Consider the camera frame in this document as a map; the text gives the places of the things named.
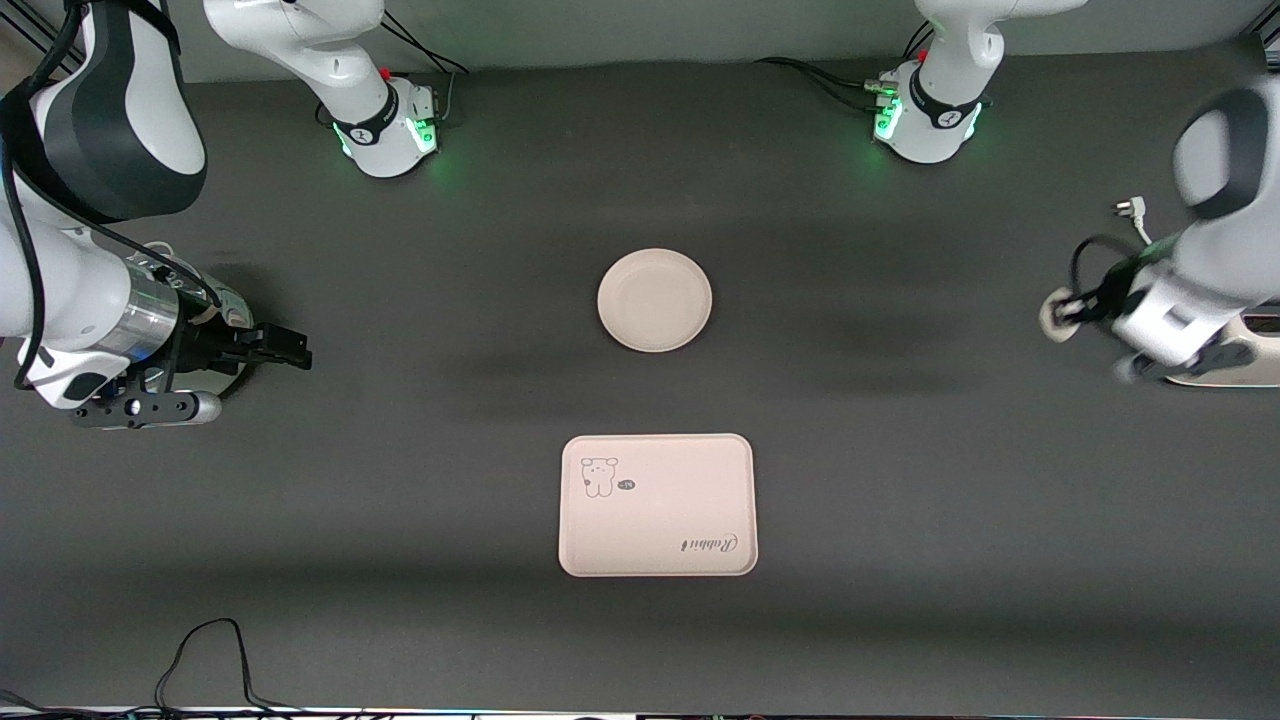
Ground small white bun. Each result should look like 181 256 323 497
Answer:
1039 287 1087 344

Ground round cream plate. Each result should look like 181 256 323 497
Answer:
597 248 714 354

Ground cream rectangular rabbit tray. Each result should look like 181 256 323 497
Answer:
558 433 759 578

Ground pale green electric pot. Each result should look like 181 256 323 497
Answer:
140 240 257 403

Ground glass pot lid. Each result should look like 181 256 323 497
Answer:
140 253 210 301

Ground white beige kitchen appliance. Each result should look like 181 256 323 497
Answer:
1160 312 1280 389

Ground dark grey table mat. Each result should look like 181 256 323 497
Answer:
0 35 1280 717

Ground beige background furniture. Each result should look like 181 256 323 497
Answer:
0 30 41 96

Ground white power plug cord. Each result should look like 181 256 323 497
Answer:
1112 197 1159 248

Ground thin black table cable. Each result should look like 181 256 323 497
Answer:
0 617 366 717

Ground black right arm base cables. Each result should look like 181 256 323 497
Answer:
316 8 471 129

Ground black arm base cables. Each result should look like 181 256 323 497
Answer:
316 8 471 129
753 18 939 117

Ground black left arm base cables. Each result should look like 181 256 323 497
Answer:
753 18 939 117

